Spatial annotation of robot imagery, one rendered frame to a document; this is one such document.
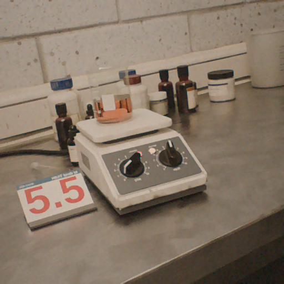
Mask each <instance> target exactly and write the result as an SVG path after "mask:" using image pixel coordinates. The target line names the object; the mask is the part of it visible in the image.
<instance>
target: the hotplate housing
mask: <svg viewBox="0 0 284 284"><path fill-rule="evenodd" d="M176 136H179V137H180V138H181V140H182V141H183V143H184V145H185V146H186V148H187V149H188V150H189V152H190V154H191V155H192V157H193V158H194V159H195V161H196V163H198V165H199V167H200V168H201V170H202V172H201V173H199V174H195V175H191V176H187V177H185V178H182V179H178V180H174V181H170V182H166V183H163V184H159V185H155V186H153V187H149V188H146V189H142V190H138V191H134V192H130V193H127V194H123V195H121V194H119V192H118V190H117V189H116V187H115V185H114V182H113V180H112V178H111V176H110V174H109V171H108V170H107V167H106V166H105V164H104V162H103V158H102V156H101V155H103V154H107V153H112V152H115V151H118V150H122V149H127V148H132V147H135V146H139V145H144V144H148V143H153V142H154V141H158V140H164V139H168V138H173V137H176ZM74 139H75V145H76V149H77V156H78V162H79V167H80V169H82V172H83V173H84V175H85V176H86V177H87V178H88V180H89V181H91V182H92V183H93V185H94V186H95V187H96V188H97V190H98V191H100V192H101V193H102V195H103V196H104V197H105V198H106V200H107V201H109V202H110V204H111V206H112V207H113V208H115V210H116V211H117V212H118V213H119V215H123V214H126V213H129V212H132V211H136V210H140V209H144V208H146V207H150V206H154V205H156V204H159V203H162V202H166V201H170V200H173V199H177V198H181V197H184V196H186V195H190V194H193V193H196V192H200V191H204V190H206V185H205V184H206V182H208V179H207V173H206V172H205V170H204V168H203V167H202V165H201V164H200V162H199V161H198V159H197V158H196V157H195V155H194V154H193V152H192V150H191V149H190V147H189V146H188V145H187V144H186V142H185V140H184V139H183V137H182V136H181V134H178V133H177V132H176V131H174V130H172V129H169V128H167V127H165V128H161V129H156V130H151V131H146V132H143V133H141V134H136V135H131V136H126V137H123V138H119V139H113V140H109V141H104V142H103V143H95V142H94V141H92V140H91V139H89V138H88V137H87V136H86V135H84V134H83V133H82V132H80V133H77V134H76V136H75V137H74Z"/></svg>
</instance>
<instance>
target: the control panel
mask: <svg viewBox="0 0 284 284"><path fill-rule="evenodd" d="M168 140H171V141H172V142H173V144H174V148H175V150H177V151H178V152H180V153H181V155H182V162H181V164H180V165H178V166H173V167H170V166H165V165H163V164H162V163H161V162H160V161H159V153H160V152H161V151H162V150H164V149H166V143H167V141H168ZM151 148H154V149H155V152H154V153H151V152H150V151H149V149H151ZM136 152H141V157H140V161H141V162H142V163H143V164H144V172H143V173H142V174H141V175H139V176H137V177H133V178H132V177H128V176H125V175H123V174H122V173H121V172H120V163H121V162H122V161H123V160H124V159H127V158H130V157H131V156H132V155H133V154H134V153H136ZM101 156H102V158H103V162H104V164H105V166H106V168H107V170H108V171H109V174H110V176H111V178H112V180H113V182H114V185H115V187H116V189H117V190H118V192H119V194H121V195H123V194H127V193H130V192H134V191H138V190H142V189H146V188H149V187H153V186H155V185H159V184H163V183H166V182H170V181H174V180H178V179H182V178H185V177H187V176H191V175H195V174H199V173H201V172H202V170H201V168H200V167H199V165H198V163H196V161H195V159H194V158H193V157H192V155H191V154H190V152H189V150H188V149H187V148H186V146H185V145H184V143H183V141H182V140H181V138H180V137H179V136H176V137H173V138H168V139H164V140H158V141H154V142H153V143H148V144H144V145H139V146H135V147H132V148H127V149H122V150H118V151H115V152H112V153H107V154H103V155H101Z"/></svg>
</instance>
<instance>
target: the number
mask: <svg viewBox="0 0 284 284"><path fill-rule="evenodd" d="M19 192H20V194H21V197H22V199H23V202H24V205H25V209H26V212H27V215H28V218H31V217H35V216H37V215H40V214H44V213H47V212H50V211H54V210H57V209H62V208H64V207H68V206H71V205H74V204H77V203H80V202H83V201H87V200H90V198H89V197H88V194H87V191H86V189H85V186H84V184H83V182H82V179H81V177H80V175H79V174H75V175H71V176H67V177H63V178H62V179H58V180H54V181H50V182H46V183H44V184H39V185H35V186H31V187H27V188H26V189H23V190H20V191H19Z"/></svg>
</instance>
